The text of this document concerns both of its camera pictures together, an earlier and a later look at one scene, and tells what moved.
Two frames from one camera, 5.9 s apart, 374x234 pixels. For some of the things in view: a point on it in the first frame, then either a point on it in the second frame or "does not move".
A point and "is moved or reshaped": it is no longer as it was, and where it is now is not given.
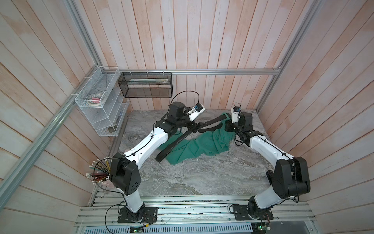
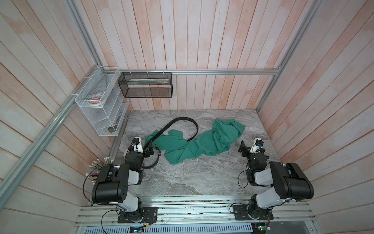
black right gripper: x=228 y=124 -> x=243 y=147
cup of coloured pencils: x=102 y=166 does not move
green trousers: x=215 y=142 does not move
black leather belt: x=159 y=157 is moved or reshaped
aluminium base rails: x=102 y=209 does not move
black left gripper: x=194 y=126 -> x=146 y=153
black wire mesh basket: x=146 y=84 does not move
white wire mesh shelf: x=104 y=100 does not move
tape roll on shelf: x=94 y=100 does not move
